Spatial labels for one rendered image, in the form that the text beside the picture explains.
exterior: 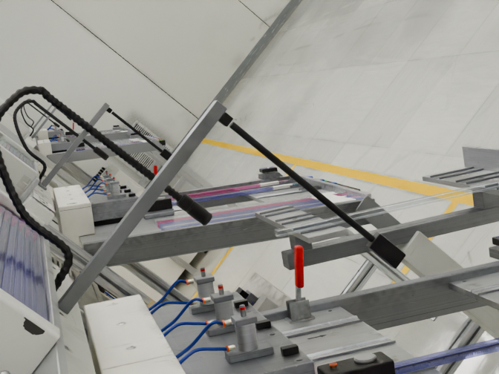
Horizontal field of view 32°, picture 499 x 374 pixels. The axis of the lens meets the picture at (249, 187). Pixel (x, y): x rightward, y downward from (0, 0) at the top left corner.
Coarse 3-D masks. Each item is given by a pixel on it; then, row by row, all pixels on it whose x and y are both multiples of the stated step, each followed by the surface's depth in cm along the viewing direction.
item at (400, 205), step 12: (444, 192) 152; (456, 192) 152; (468, 192) 152; (396, 204) 149; (408, 204) 150; (420, 204) 150; (336, 216) 148; (360, 216) 148; (288, 228) 145; (300, 228) 145; (312, 228) 146
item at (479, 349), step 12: (456, 348) 101; (468, 348) 100; (480, 348) 100; (492, 348) 100; (408, 360) 99; (420, 360) 98; (432, 360) 99; (444, 360) 99; (456, 360) 99; (396, 372) 98; (408, 372) 98
